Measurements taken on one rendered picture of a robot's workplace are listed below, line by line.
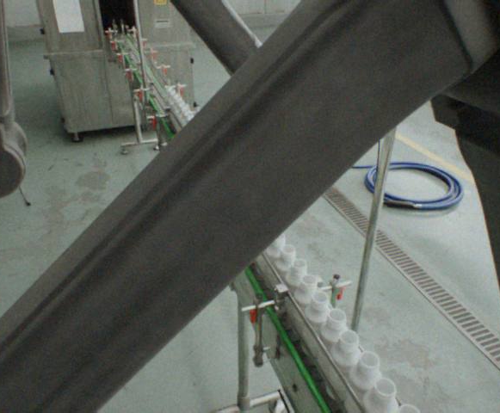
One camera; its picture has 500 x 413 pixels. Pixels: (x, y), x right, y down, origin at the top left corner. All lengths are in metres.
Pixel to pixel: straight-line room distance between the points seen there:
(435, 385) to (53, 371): 2.31
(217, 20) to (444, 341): 2.28
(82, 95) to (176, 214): 4.54
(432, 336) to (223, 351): 1.11
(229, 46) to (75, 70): 4.05
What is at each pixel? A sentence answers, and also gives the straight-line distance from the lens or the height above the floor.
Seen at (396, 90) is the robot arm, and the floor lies 1.78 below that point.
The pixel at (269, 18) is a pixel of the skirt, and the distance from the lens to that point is 10.96.
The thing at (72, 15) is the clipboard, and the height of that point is 1.19.
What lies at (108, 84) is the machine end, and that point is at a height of 0.56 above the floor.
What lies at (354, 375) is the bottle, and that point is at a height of 1.13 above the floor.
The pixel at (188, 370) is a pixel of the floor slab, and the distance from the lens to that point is 2.34.
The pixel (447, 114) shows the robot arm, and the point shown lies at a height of 1.74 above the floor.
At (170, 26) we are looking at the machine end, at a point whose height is 1.06.
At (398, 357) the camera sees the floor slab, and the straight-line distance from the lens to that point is 2.50.
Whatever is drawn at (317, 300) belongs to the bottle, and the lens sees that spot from 1.01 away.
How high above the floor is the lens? 1.83
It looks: 32 degrees down
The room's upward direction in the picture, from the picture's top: straight up
